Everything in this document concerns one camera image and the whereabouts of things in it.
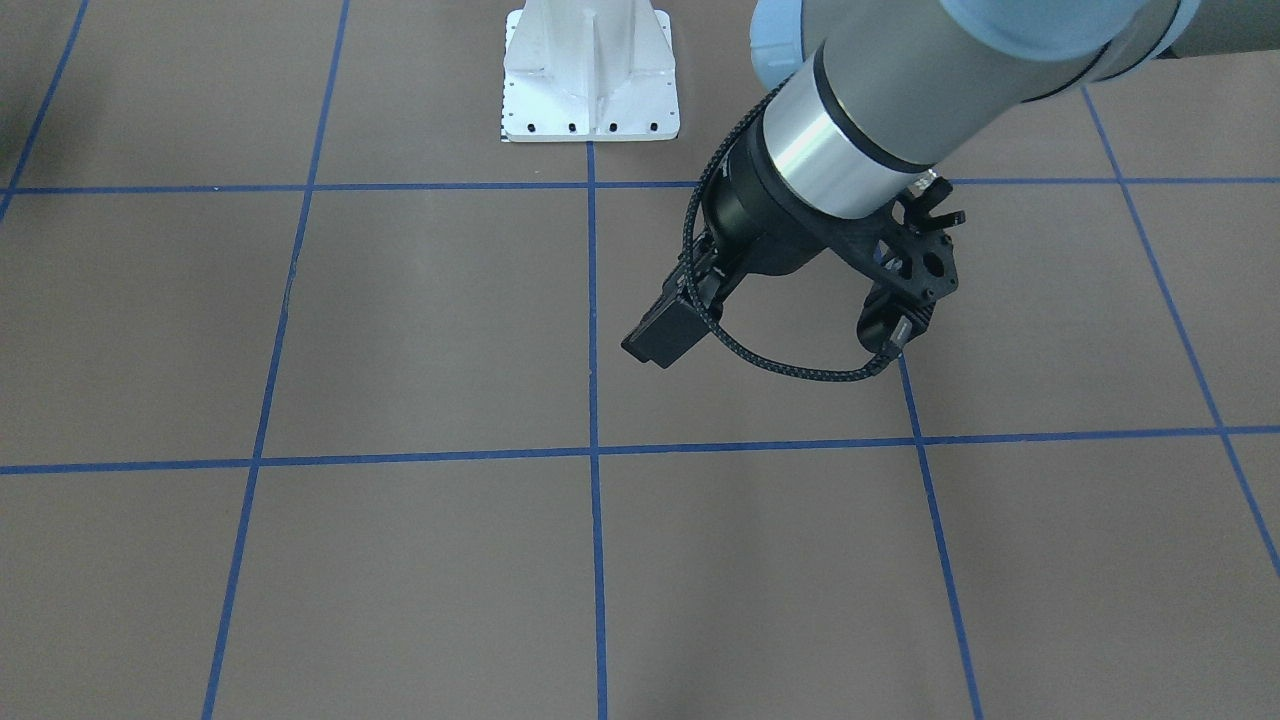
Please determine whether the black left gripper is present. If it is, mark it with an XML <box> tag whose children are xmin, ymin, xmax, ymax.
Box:
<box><xmin>621</xmin><ymin>135</ymin><xmax>837</xmax><ymax>369</ymax></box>

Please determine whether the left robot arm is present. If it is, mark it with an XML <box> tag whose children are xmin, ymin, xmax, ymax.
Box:
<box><xmin>622</xmin><ymin>1</ymin><xmax>1277</xmax><ymax>382</ymax></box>

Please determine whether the white metal stand base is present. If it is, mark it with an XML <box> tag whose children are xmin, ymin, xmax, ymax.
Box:
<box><xmin>500</xmin><ymin>1</ymin><xmax>681</xmax><ymax>143</ymax></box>

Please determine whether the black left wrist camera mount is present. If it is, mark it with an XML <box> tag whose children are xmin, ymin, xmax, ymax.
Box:
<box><xmin>801</xmin><ymin>170</ymin><xmax>965</xmax><ymax>356</ymax></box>

